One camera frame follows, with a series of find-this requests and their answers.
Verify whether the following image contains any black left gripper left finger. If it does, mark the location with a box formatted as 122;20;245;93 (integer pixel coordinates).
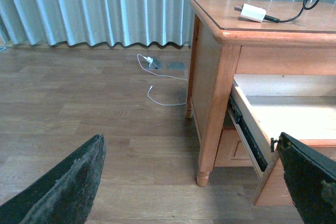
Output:
1;135;106;223

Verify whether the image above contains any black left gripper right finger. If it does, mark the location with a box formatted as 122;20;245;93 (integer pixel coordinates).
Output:
270;132;335;223

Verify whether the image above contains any white charger with black cable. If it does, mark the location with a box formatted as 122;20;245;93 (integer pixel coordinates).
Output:
234;0;320;23

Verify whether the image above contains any closed metal floor socket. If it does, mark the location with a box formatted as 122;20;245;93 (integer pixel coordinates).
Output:
167;62;185;70

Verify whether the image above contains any open metal floor socket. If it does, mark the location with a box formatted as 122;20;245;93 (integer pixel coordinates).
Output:
146;58;162;69

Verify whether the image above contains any wooden drawer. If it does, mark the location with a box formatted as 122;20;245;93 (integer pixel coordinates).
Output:
214;129;253;167
227;74;335;206

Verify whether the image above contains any wooden nightstand cabinet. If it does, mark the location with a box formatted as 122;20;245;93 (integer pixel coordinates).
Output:
185;0;336;187

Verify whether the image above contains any white floor charger with cable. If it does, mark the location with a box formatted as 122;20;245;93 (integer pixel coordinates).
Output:
136;54;188;107

